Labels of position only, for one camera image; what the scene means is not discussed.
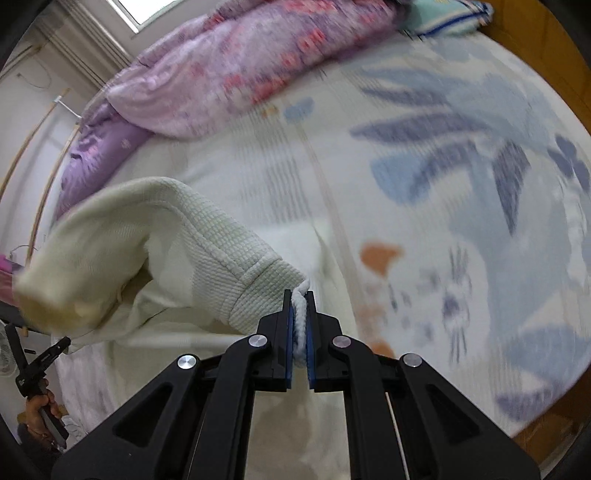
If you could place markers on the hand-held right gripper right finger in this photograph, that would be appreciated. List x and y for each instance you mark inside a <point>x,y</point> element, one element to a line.
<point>332,364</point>

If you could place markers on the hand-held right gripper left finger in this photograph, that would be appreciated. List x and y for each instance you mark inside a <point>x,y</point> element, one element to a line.
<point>258,364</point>

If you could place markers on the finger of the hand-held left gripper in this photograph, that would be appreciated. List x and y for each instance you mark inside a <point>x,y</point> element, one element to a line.
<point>14,346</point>
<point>51,353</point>

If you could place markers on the cream knitted sweater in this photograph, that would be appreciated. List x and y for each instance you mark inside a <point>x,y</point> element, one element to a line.
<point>161,230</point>

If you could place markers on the person's left forearm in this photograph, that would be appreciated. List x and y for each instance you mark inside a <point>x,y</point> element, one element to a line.
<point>34,447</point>

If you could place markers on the person's left hand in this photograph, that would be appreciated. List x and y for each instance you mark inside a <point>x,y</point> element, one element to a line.
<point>37,415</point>

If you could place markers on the white standing fan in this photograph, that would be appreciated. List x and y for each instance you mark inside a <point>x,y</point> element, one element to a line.
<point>5,350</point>

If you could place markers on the pink towel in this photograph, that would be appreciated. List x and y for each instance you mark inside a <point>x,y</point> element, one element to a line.
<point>8,265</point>

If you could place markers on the bed with floral sheet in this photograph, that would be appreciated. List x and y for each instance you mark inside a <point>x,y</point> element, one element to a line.
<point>415,230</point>

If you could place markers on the purple floral quilt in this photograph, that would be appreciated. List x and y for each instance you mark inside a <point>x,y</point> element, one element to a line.
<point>221,69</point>

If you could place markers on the grey beige curtain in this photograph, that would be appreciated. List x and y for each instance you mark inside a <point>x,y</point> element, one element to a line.
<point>92,46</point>

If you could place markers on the window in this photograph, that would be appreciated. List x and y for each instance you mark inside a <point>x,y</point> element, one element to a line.
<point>143,11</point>

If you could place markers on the teal pillow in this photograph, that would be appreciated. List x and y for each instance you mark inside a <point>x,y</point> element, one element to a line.
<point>443,16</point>

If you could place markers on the wooden headboard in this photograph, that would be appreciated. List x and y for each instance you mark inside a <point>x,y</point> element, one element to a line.
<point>531,37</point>

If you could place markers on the wooden wall bar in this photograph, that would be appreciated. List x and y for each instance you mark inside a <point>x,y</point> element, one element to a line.
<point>51,189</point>
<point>27,138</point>

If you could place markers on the white bar support post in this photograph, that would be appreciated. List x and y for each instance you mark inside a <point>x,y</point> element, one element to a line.
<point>67,108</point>

